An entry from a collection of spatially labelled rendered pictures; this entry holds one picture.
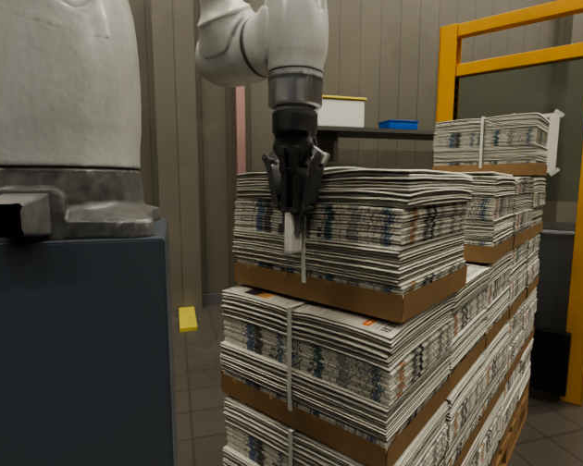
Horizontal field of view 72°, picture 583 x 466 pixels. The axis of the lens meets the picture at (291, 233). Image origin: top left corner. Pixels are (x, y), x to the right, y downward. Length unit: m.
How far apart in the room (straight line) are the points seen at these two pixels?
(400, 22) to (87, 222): 3.99
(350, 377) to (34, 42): 0.57
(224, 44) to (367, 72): 3.23
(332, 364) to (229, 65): 0.54
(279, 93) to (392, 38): 3.51
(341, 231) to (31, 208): 0.45
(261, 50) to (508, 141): 1.20
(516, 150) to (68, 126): 1.55
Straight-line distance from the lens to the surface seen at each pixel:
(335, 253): 0.66
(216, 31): 0.77
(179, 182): 3.26
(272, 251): 0.75
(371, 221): 0.62
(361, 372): 0.66
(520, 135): 1.72
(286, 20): 0.67
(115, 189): 0.39
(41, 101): 0.37
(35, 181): 0.37
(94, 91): 0.38
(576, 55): 2.30
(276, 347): 0.76
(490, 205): 1.12
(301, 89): 0.65
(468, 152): 1.75
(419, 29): 4.31
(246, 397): 0.86
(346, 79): 3.83
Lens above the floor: 1.05
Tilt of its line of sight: 7 degrees down
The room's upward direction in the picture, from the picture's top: straight up
